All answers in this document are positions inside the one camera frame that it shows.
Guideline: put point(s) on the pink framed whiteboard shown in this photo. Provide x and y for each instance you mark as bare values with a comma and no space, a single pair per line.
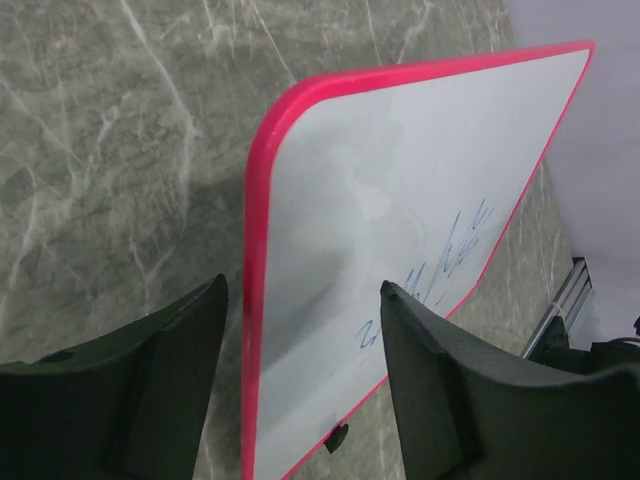
409,173

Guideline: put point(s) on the left black whiteboard stand clip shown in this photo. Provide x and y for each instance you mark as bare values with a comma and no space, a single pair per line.
336,438

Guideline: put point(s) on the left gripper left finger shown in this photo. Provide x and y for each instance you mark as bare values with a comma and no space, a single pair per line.
130,404

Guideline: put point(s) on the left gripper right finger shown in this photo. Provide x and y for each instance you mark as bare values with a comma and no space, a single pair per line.
466,409

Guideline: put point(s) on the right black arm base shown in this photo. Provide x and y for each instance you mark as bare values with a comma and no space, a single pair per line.
553,350

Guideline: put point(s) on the aluminium mounting rail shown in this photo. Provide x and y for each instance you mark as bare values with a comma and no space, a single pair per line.
563,311

